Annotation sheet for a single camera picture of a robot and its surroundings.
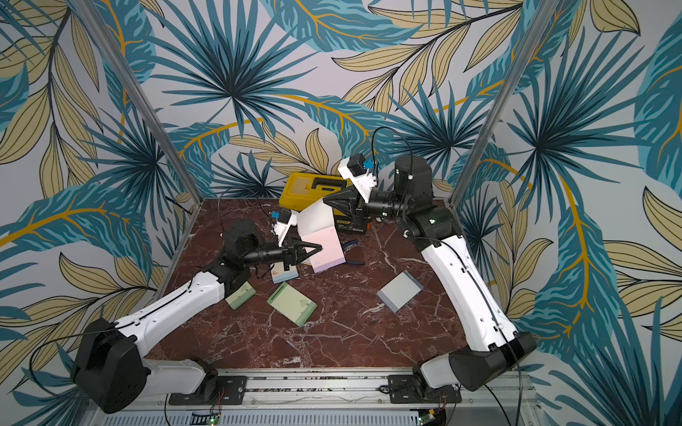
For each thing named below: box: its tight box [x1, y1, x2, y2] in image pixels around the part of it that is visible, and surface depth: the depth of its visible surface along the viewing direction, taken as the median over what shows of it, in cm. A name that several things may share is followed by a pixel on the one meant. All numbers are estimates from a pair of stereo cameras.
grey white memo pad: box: [376, 269, 425, 314], surface depth 95 cm
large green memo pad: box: [266, 281, 318, 328], surface depth 90 cm
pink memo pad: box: [301, 224, 347, 275], surface depth 70 cm
